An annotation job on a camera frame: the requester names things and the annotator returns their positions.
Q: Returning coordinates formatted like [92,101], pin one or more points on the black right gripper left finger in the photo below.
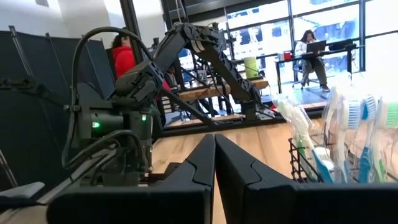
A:
[140,205]

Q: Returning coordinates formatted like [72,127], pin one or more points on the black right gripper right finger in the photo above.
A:
[295,205]

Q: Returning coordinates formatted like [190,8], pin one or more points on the small white-capped toothpaste tube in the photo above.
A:
[323,165]

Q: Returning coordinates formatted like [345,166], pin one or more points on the blue packaged toothbrush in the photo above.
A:
[365,161]
[354,115]

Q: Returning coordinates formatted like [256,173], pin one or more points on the green packaged toothbrush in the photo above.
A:
[295,121]
[392,115]

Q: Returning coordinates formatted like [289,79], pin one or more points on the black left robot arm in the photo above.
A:
[224,68]

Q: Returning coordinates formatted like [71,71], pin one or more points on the person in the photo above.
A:
[124,59]
[314,67]

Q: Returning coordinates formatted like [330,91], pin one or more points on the dark blue partition panel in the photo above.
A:
[31,124]

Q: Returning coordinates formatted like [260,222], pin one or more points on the wooden table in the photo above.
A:
[202,91]

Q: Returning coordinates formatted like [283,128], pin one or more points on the black pillar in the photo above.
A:
[132,18]

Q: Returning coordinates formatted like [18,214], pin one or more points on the green cylinder container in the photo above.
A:
[251,67]

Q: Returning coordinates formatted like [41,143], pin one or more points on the red cup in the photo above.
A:
[287,56]

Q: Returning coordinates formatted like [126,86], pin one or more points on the dark laptop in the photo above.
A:
[316,46]

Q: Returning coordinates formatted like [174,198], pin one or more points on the black desk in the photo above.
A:
[342,49]

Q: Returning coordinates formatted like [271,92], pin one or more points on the black metal table frame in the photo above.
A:
[236,124]

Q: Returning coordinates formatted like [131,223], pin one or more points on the black window frame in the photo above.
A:
[362,31]

